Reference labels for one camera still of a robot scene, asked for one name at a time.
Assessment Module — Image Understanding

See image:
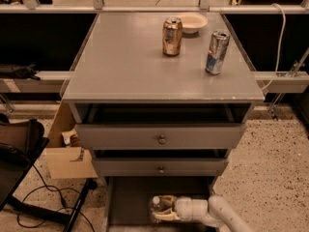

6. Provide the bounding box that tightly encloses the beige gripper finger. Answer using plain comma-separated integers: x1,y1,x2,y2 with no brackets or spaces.
153,210,180,221
159,195,177,207

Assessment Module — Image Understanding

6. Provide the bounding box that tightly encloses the clear plastic water bottle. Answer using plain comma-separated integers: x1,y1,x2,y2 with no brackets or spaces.
149,195,164,223

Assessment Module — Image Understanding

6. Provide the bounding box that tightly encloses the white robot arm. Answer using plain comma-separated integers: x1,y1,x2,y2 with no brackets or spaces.
150,194,255,232

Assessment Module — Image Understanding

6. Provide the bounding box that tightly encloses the grey open bottom drawer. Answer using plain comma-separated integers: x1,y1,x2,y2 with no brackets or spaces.
102,177,217,232

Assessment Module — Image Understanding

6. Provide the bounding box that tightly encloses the grey middle drawer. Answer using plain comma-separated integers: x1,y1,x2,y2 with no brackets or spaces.
92,158,228,177

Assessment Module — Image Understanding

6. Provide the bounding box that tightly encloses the grey drawer cabinet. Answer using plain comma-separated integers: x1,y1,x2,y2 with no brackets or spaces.
62,11,266,179

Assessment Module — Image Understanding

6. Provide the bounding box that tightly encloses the grey top drawer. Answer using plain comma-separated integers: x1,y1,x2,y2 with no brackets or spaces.
75,124,246,150

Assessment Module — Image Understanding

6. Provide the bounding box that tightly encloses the cardboard box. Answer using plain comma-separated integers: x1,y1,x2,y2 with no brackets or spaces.
45,102,98,179

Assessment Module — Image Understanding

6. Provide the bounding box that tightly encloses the black cart stand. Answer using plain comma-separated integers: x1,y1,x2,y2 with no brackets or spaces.
0,135,98,232

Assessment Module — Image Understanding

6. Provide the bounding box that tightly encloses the dark bag on cart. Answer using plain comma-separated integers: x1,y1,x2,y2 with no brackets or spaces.
0,113,44,165

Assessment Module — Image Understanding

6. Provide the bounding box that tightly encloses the silver blue energy drink can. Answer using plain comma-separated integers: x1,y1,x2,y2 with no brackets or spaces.
206,30,230,75

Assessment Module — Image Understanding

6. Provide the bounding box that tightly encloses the gold dented soda can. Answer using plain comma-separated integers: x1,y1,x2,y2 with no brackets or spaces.
162,16,183,56

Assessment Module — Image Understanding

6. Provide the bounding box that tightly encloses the white paper bowl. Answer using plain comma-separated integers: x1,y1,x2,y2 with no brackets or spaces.
178,13,208,34

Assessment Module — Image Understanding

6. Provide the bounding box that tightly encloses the black floor cable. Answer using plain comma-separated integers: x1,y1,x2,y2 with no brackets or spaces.
15,163,97,232

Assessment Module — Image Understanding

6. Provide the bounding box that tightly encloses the white hanging cable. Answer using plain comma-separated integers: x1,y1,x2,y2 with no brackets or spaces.
260,3,288,92

